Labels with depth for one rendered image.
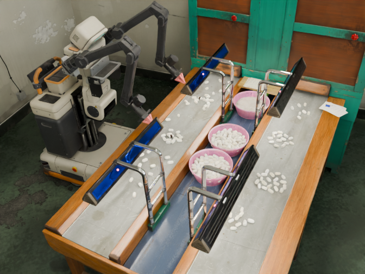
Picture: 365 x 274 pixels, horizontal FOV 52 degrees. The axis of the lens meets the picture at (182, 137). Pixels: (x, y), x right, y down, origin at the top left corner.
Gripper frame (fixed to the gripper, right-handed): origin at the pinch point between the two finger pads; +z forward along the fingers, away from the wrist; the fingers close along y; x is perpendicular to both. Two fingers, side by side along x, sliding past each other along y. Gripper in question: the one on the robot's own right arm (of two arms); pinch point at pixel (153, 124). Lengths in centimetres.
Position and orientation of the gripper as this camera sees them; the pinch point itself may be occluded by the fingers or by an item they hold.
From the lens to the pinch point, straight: 252.2
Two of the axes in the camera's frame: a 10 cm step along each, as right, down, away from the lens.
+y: 4.7, -5.8, 6.7
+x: -5.4, 4.1, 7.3
